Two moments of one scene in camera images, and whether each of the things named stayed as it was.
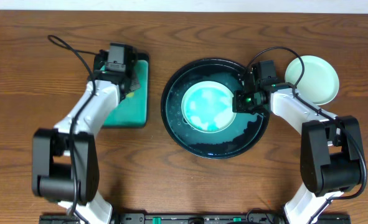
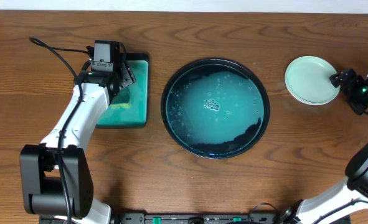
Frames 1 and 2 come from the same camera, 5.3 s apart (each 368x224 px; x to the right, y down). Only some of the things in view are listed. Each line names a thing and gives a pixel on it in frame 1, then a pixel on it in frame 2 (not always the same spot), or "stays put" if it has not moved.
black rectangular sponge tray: [132, 111] stays put
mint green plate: [208, 106] -> [307, 80]
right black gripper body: [246, 102] -> [357, 91]
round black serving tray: [197, 111] stays put
